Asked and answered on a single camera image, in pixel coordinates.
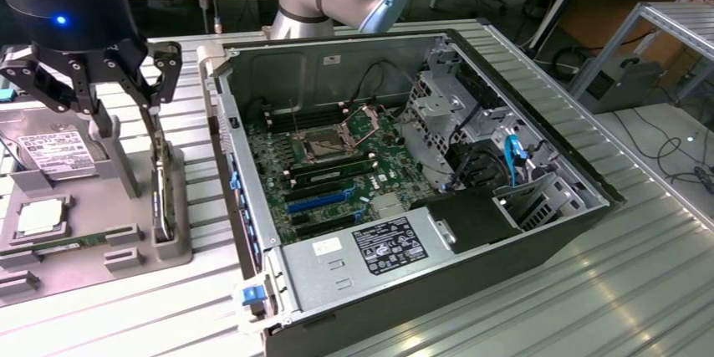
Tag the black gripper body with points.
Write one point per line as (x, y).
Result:
(66, 6)

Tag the green RAM stick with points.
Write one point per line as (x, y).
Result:
(72, 245)

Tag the aluminium profile frame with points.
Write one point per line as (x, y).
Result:
(668, 14)

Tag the CPU socket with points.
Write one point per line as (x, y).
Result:
(323, 148)

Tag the blue expansion slot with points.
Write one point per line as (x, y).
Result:
(320, 202)

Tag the silver CPU chip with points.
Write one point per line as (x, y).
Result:
(38, 217)

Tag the thin locking lever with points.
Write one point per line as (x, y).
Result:
(293, 116)

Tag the low profile graphics card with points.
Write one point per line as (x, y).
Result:
(161, 190)

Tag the blue case latch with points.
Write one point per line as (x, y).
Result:
(252, 295)

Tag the green Dell motherboard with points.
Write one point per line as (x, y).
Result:
(389, 164)

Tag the silver hard disk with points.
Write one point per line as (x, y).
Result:
(56, 152)

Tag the black open PC case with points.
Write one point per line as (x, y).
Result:
(501, 273)

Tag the grey power supply unit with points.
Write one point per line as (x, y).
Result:
(335, 273)

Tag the short black expansion slot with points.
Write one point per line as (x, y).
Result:
(300, 218)

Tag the silver chipset heatsink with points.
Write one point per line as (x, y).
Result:
(388, 203)

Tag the metal socket cover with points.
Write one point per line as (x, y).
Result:
(361, 123)

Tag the black plastic air duct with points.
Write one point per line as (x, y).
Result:
(468, 219)

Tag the silver perforated drive cage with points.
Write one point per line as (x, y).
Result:
(429, 123)

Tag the grey plastic parts rack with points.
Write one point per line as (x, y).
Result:
(128, 215)

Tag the blue plastic disk rail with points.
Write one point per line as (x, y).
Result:
(5, 95)

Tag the brown wooden panel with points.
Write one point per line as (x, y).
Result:
(602, 18)

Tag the silver disk bay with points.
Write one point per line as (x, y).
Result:
(535, 210)

